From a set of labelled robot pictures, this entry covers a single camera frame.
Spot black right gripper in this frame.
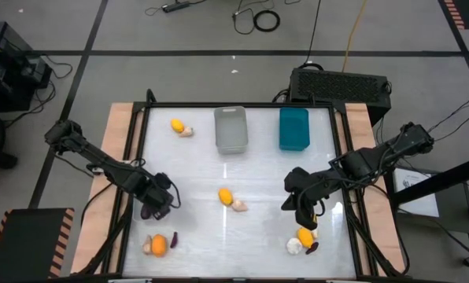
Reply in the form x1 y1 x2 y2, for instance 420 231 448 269
280 167 332 232

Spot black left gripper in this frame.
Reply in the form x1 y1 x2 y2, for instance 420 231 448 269
134 171 173 221

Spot large white garlic bulb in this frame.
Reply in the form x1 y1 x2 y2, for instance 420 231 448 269
286 237 304 255

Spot round orange fruit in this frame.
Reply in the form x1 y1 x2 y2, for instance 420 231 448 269
151 234 168 258

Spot teal plastic basket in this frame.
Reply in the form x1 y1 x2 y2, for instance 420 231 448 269
279 107 311 152

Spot grey plastic basket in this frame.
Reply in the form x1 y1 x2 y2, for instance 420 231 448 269
213 105 249 156

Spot white paper sheet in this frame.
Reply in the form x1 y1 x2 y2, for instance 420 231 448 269
393 167 440 218

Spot black computer case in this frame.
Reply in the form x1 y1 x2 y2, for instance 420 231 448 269
289 67 393 127

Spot black metal stand beam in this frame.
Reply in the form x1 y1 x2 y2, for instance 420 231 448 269
393 153 469 221

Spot black power strip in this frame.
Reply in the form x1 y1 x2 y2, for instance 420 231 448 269
161 0 191 13

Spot black equipment stack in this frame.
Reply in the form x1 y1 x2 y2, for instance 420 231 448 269
0 21 54 113

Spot black aluminium table frame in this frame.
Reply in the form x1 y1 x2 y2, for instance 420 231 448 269
76 88 411 278

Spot long black cable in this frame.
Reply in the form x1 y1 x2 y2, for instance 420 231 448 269
297 0 324 72

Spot yellow cable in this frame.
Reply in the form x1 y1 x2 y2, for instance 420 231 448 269
342 0 367 74

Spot coiled black cable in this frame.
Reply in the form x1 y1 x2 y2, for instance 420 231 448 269
253 9 281 33

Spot thin black cable with plug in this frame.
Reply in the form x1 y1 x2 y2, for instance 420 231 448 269
232 0 259 35

